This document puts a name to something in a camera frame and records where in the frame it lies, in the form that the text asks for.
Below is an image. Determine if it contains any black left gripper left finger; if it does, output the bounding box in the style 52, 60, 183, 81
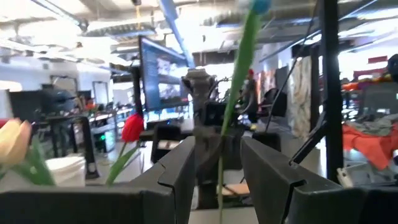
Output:
129, 136, 197, 224

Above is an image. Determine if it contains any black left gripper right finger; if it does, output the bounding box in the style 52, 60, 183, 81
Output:
241, 138, 345, 224

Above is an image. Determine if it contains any red artificial tulip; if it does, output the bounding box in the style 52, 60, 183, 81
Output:
105, 113, 146, 187

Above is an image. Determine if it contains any white artificial tulip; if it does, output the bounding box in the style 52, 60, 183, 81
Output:
217, 0, 272, 224

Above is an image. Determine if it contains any cream artificial tulip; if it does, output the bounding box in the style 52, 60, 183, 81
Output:
0, 118, 56, 187

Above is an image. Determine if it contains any large display monitor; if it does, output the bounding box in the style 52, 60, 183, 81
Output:
138, 35, 191, 112

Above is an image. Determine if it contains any orange cloth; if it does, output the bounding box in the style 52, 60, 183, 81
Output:
341, 123, 398, 171

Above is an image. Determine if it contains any white trash bin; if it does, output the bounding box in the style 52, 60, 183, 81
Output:
45, 156, 87, 187

